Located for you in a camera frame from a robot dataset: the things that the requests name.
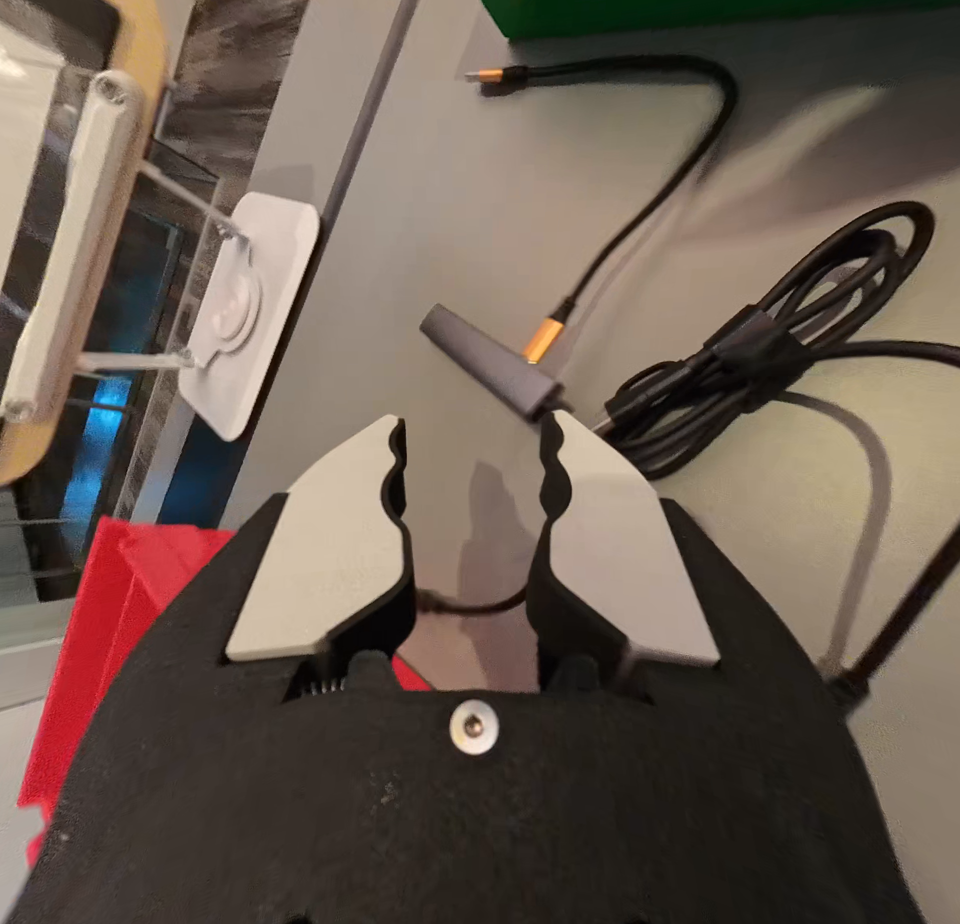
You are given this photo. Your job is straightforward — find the thick black cable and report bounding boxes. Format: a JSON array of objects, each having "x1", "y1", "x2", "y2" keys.
[{"x1": 825, "y1": 523, "x2": 960, "y2": 709}]

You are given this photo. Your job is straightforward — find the white square mount plate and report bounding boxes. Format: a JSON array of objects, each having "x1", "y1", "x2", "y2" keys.
[{"x1": 178, "y1": 191, "x2": 322, "y2": 443}]

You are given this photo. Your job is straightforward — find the red plastic bin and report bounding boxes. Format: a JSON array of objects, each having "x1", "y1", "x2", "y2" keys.
[{"x1": 16, "y1": 515, "x2": 436, "y2": 858}]

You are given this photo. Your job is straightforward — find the grey usb hub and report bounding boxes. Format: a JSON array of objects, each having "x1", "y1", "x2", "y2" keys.
[{"x1": 416, "y1": 303, "x2": 566, "y2": 618}]

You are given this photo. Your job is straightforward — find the black usb-c cable orange plugs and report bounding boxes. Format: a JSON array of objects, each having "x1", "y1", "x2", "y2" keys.
[{"x1": 463, "y1": 54, "x2": 740, "y2": 368}]

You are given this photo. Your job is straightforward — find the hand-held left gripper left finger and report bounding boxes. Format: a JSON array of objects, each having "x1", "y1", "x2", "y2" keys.
[{"x1": 223, "y1": 414, "x2": 418, "y2": 663}]

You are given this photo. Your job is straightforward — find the coiled black cable bundle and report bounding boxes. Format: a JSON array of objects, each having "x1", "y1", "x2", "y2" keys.
[{"x1": 592, "y1": 200, "x2": 960, "y2": 484}]

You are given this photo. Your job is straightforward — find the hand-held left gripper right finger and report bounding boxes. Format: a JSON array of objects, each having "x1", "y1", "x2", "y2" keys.
[{"x1": 525, "y1": 409, "x2": 723, "y2": 666}]

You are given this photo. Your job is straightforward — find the white bar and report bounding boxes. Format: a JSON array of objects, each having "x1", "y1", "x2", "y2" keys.
[{"x1": 0, "y1": 69, "x2": 148, "y2": 425}]

